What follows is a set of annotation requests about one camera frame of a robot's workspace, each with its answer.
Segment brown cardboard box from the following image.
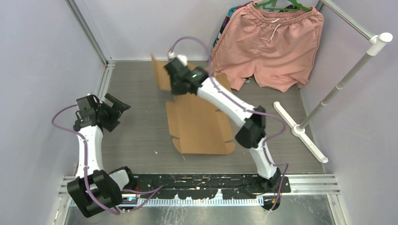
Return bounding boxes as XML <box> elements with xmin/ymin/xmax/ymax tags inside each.
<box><xmin>151</xmin><ymin>56</ymin><xmax>235</xmax><ymax>155</ymax></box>

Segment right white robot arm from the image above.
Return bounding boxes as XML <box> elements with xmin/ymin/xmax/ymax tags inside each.
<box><xmin>164</xmin><ymin>55</ymin><xmax>281</xmax><ymax>193</ymax></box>

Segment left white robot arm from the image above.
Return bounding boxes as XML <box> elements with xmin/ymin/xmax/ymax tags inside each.
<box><xmin>67</xmin><ymin>93</ymin><xmax>137</xmax><ymax>218</ymax></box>

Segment colourful patterned garment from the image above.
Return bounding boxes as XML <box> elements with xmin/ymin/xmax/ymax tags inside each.
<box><xmin>207</xmin><ymin>2</ymin><xmax>259</xmax><ymax>73</ymax></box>

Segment pink shorts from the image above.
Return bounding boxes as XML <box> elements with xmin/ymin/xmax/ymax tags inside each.
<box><xmin>211</xmin><ymin>3</ymin><xmax>324</xmax><ymax>92</ymax></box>

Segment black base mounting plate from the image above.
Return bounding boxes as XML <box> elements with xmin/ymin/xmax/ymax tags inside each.
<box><xmin>124</xmin><ymin>173</ymin><xmax>279</xmax><ymax>200</ymax></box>

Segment green clothes hanger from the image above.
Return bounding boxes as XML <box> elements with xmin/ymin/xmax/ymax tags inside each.
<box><xmin>253</xmin><ymin>0</ymin><xmax>312</xmax><ymax>12</ymax></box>

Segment white clothes rack stand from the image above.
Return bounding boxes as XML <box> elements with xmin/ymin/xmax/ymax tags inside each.
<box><xmin>273</xmin><ymin>32</ymin><xmax>393</xmax><ymax>164</ymax></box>

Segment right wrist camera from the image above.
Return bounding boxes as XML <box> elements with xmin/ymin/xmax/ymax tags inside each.
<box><xmin>168</xmin><ymin>51</ymin><xmax>188</xmax><ymax>66</ymax></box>

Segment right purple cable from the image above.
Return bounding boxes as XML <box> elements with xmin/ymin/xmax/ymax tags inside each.
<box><xmin>168</xmin><ymin>37</ymin><xmax>290</xmax><ymax>212</ymax></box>

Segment purple cable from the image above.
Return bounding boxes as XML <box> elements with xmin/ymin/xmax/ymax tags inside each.
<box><xmin>168</xmin><ymin>37</ymin><xmax>290</xmax><ymax>212</ymax></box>
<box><xmin>51</xmin><ymin>104</ymin><xmax>164</xmax><ymax>216</ymax></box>

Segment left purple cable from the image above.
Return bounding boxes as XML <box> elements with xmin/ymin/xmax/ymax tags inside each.
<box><xmin>51</xmin><ymin>104</ymin><xmax>164</xmax><ymax>216</ymax></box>

